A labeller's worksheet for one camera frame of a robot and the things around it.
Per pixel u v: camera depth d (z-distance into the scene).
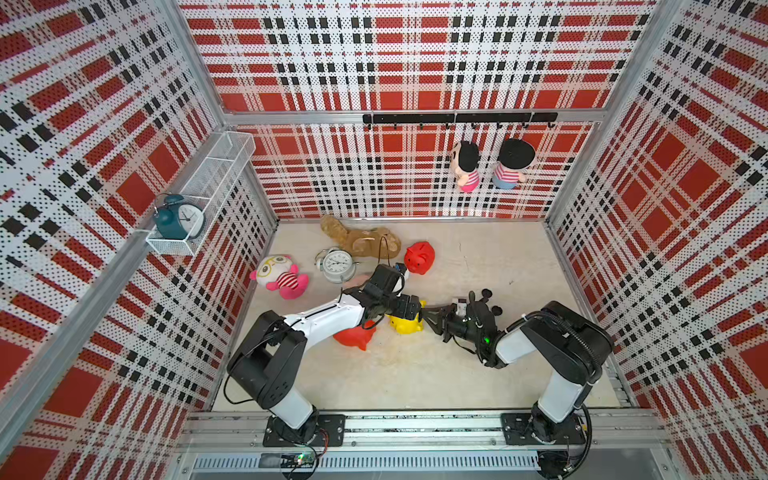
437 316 0.81
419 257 0.99
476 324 0.70
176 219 0.61
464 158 0.95
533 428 0.66
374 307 0.65
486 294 1.01
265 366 0.44
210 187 0.82
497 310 0.96
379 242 0.99
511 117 0.89
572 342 0.47
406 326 0.83
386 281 0.69
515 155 0.95
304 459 0.70
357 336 0.84
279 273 0.96
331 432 0.73
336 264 1.02
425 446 0.73
